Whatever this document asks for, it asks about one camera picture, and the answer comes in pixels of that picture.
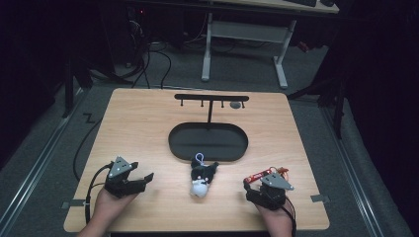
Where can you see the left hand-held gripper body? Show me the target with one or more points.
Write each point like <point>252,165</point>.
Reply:
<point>123,187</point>

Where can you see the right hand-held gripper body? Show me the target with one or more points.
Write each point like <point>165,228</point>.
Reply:
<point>268,196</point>

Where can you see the black key rack with tray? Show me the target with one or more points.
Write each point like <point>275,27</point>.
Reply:
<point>207,143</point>

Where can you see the person's left hand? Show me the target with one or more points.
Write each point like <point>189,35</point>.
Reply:
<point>110,205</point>

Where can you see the person's right hand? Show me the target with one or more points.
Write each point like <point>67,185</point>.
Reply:
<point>280,215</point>

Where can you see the grey tape strip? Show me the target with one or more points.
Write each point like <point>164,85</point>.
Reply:
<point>74,203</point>
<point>319,198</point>

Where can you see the grey round table grommet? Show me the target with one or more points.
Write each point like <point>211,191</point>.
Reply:
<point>235,104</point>

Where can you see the black metal stand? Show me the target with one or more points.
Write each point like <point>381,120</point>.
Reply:
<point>69,89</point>
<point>337,108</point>

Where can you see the dark computer tower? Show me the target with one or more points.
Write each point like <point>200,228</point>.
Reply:
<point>136,29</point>

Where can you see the white-legged wooden desk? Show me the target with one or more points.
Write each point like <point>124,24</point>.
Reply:
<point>247,31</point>

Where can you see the black keyboard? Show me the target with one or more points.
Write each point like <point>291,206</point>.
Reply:
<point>301,2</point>

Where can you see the metal floor rail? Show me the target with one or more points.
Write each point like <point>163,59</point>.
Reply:
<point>349,177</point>
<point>36,171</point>

